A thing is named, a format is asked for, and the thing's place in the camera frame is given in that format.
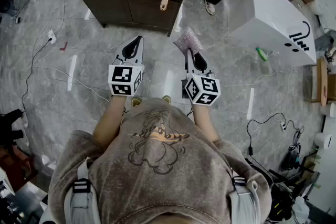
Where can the person's shoe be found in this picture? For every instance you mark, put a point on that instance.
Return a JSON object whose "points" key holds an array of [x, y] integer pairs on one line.
{"points": [[166, 99], [135, 102]]}

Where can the person's left forearm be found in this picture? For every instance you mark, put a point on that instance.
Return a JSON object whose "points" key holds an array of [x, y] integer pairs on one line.
{"points": [[110, 120]]}

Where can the brown printed t-shirt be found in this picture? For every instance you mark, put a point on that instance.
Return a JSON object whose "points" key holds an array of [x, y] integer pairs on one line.
{"points": [[157, 178]]}

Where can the white power strip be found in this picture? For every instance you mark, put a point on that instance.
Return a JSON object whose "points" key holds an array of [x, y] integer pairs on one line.
{"points": [[52, 36]]}

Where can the green plastic bottle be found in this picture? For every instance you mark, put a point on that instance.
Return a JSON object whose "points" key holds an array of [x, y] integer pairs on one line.
{"points": [[261, 54]]}

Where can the white cylindrical device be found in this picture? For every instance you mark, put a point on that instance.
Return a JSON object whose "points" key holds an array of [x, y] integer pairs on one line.
{"points": [[323, 141], [328, 110]]}

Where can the grey scouring sponge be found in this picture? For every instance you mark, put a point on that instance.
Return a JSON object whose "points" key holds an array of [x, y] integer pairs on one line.
{"points": [[187, 39]]}

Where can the person's left shoe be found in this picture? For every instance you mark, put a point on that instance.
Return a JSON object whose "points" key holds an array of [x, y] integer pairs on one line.
{"points": [[135, 102]]}

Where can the wooden round side table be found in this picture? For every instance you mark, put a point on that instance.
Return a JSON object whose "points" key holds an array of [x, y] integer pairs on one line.
{"points": [[322, 81]]}

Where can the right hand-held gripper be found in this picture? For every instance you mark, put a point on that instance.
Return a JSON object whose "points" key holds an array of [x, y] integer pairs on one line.
{"points": [[207, 85]]}

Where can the large white box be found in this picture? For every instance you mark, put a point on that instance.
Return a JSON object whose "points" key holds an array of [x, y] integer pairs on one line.
{"points": [[265, 15]]}

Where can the person's right forearm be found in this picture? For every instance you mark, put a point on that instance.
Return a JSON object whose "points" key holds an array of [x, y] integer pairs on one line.
{"points": [[206, 120]]}

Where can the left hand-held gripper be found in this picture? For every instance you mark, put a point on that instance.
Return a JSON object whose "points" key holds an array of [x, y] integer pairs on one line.
{"points": [[120, 74]]}

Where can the person's right shoe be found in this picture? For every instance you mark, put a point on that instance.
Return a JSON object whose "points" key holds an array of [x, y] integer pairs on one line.
{"points": [[166, 99]]}

